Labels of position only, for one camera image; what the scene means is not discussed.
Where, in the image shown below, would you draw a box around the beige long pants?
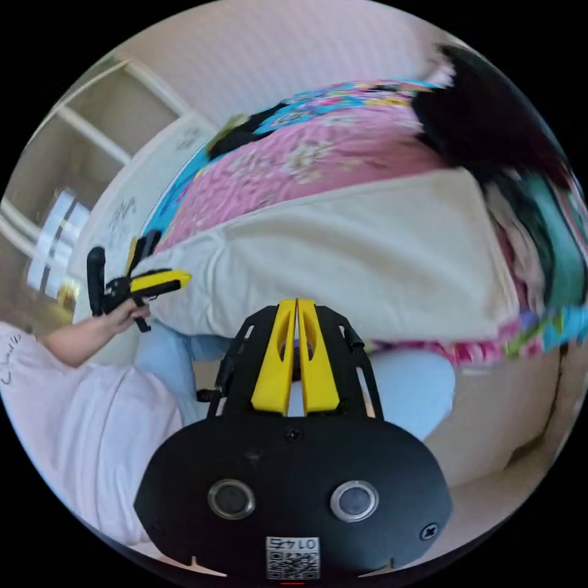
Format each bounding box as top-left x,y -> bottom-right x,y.
137,167 -> 522,346

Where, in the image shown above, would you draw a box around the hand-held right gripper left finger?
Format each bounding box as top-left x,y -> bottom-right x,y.
251,298 -> 298,418

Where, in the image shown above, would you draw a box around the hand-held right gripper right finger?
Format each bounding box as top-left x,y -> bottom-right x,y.
297,298 -> 342,418

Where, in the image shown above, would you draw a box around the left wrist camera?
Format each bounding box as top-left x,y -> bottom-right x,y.
86,247 -> 108,319

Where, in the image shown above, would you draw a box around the pile of clothes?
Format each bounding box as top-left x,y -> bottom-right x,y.
410,42 -> 588,314

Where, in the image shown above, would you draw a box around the white wall shelf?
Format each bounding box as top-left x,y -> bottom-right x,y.
0,57 -> 194,300

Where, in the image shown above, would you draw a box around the bed with pink floral quilt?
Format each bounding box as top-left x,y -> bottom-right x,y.
69,78 -> 588,368

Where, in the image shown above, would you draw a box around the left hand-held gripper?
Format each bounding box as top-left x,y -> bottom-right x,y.
104,229 -> 192,333

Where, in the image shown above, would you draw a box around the person's left hand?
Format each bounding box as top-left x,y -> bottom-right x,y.
97,304 -> 151,335

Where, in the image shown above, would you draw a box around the person's body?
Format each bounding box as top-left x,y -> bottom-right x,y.
0,317 -> 456,550

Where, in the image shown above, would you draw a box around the person's left forearm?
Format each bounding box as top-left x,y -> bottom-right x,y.
36,315 -> 116,369

